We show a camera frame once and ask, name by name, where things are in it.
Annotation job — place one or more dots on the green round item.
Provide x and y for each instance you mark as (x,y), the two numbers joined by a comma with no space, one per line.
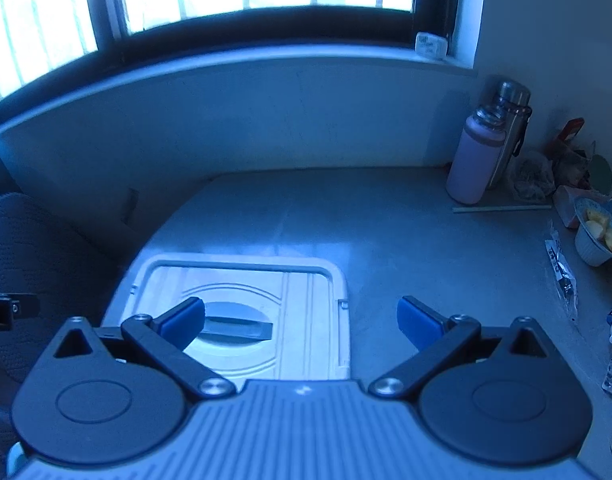
(600,170)

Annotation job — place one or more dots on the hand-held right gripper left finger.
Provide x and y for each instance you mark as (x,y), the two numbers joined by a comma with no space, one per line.
(178,317)

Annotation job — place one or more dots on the pink packet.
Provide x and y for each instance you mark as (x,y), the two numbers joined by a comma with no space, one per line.
(565,207)

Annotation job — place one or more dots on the white bowl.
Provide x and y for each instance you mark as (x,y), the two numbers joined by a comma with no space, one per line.
(598,247)

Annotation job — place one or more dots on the red box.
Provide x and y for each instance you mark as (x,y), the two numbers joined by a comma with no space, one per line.
(571,132)

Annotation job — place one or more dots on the teal storage box with lid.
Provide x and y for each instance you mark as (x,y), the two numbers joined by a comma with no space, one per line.
(306,320)

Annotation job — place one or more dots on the steel thermos flask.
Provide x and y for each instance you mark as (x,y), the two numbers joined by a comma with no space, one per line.
(513,105)

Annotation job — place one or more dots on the grey desktop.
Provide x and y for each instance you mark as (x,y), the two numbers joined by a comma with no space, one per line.
(385,240)

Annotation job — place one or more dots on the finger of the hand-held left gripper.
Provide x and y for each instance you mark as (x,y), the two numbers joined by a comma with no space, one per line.
(26,306)

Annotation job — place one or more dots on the small white box on sill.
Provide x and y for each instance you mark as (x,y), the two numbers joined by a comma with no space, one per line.
(429,44)

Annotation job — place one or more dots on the grey fabric chair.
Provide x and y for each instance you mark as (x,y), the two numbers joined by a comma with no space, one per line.
(41,270)

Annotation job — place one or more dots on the long clear sachet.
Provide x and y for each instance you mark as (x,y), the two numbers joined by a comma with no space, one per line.
(560,270)

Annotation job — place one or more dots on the plastic bag with dark contents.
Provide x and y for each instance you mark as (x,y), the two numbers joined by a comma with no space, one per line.
(533,177)

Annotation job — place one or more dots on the pink water bottle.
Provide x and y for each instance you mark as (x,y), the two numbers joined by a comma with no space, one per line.
(468,165)

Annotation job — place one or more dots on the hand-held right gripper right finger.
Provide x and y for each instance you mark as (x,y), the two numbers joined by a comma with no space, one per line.
(418,320)

